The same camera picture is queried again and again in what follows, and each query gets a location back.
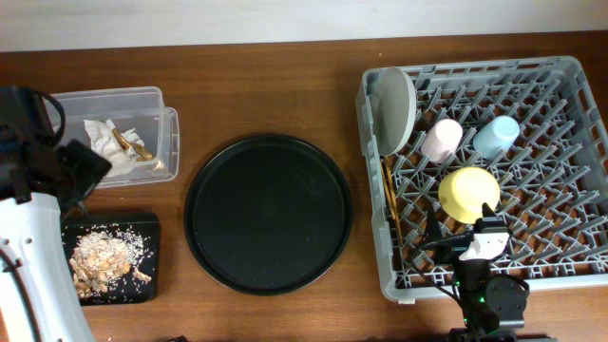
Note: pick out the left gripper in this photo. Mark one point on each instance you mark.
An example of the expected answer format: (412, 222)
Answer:
(88, 164)

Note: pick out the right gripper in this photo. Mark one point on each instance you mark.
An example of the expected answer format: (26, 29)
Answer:
(451, 247)

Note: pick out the yellow bowl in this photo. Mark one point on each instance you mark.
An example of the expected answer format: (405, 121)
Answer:
(462, 193)

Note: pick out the white paper napkin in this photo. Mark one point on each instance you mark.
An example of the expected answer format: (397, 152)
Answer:
(104, 143)

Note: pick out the gold snack wrapper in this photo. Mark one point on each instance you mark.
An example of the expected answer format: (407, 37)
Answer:
(143, 154)

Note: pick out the pink cup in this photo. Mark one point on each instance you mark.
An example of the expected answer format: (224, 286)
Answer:
(441, 140)

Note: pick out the food scraps and rice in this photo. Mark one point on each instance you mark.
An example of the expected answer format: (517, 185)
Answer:
(102, 261)

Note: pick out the blue cup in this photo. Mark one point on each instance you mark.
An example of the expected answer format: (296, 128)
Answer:
(495, 137)

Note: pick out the grey plate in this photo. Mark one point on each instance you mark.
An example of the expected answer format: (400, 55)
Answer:
(393, 109)

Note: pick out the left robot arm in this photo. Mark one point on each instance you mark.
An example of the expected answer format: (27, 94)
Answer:
(41, 180)

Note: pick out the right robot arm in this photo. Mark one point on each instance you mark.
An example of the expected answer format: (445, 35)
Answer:
(492, 305)

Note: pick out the clear plastic waste bin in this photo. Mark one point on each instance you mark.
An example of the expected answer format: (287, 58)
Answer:
(139, 108)

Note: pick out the grey dishwasher rack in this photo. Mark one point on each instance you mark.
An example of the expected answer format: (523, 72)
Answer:
(553, 178)

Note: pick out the black rectangular tray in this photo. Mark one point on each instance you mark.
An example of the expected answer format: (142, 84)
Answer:
(147, 228)

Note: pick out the round black serving tray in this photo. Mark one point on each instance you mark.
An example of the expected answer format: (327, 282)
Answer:
(268, 215)

